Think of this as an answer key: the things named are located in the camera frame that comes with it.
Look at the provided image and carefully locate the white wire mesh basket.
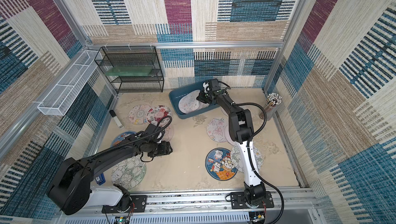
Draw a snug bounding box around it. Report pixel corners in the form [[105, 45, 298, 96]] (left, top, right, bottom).
[[37, 50, 98, 116]]

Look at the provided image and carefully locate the green peony outline coaster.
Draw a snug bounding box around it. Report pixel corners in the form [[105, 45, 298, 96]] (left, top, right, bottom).
[[111, 157, 146, 191]]

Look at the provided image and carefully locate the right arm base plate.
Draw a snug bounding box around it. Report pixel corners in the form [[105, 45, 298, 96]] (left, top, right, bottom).
[[229, 191, 274, 209]]

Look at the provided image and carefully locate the black wire mesh shelf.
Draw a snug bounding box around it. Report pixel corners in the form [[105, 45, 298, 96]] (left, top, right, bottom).
[[94, 46, 165, 94]]

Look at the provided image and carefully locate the white black marker pen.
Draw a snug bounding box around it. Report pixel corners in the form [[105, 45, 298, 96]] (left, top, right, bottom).
[[109, 110, 124, 129]]

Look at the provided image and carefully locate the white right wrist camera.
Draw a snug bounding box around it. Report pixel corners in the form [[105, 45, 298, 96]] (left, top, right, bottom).
[[201, 81, 209, 94]]

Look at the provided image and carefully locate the red rose floral coaster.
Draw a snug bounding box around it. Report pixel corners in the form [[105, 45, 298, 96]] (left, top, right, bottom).
[[146, 105, 172, 125]]

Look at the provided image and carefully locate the blue black stapler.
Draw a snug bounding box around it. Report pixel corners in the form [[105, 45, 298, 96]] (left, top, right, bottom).
[[95, 173, 106, 185]]

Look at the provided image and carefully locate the pink checkered sheep coaster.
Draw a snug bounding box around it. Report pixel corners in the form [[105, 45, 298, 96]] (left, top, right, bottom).
[[162, 125, 174, 142]]

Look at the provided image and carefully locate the pale pastel cartoon coaster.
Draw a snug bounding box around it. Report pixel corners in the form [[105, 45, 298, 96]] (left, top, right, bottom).
[[127, 104, 151, 125]]

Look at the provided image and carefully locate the white bear flower coaster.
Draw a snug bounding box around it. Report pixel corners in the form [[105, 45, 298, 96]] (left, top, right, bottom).
[[178, 90, 209, 114]]

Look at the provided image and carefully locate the blue cartoon animals coaster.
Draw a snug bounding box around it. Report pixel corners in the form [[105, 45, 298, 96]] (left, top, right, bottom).
[[205, 148, 238, 181]]

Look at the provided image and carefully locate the blue red car coaster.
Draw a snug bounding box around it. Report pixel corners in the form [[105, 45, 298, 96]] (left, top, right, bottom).
[[110, 131, 136, 147]]

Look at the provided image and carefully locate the teal plastic storage box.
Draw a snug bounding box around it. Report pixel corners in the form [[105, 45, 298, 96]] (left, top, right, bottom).
[[169, 81, 220, 120]]

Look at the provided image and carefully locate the aluminium front rail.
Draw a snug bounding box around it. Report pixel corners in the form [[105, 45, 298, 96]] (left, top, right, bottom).
[[52, 188, 319, 215]]

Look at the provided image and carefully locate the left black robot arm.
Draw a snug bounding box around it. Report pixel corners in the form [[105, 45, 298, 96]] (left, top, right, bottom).
[[46, 116, 173, 215]]

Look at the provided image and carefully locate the cup of patterned sticks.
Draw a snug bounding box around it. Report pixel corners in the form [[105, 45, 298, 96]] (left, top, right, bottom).
[[259, 93, 282, 121]]

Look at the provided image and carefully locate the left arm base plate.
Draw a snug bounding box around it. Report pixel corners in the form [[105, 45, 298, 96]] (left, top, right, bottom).
[[102, 195, 147, 214]]

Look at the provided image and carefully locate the pink bunny coaster right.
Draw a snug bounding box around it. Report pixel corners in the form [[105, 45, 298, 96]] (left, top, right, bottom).
[[224, 125, 237, 147]]

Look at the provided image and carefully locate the white pink butterfly coaster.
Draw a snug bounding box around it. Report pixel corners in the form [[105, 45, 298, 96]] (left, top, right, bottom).
[[206, 118, 227, 143]]

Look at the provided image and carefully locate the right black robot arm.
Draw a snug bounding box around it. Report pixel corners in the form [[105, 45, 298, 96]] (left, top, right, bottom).
[[197, 78, 285, 224]]

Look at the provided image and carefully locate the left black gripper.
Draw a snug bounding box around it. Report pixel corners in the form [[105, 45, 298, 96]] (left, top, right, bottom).
[[148, 141, 175, 158]]

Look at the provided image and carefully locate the white green floral coaster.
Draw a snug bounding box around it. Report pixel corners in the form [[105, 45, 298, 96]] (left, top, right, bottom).
[[231, 146, 264, 173]]

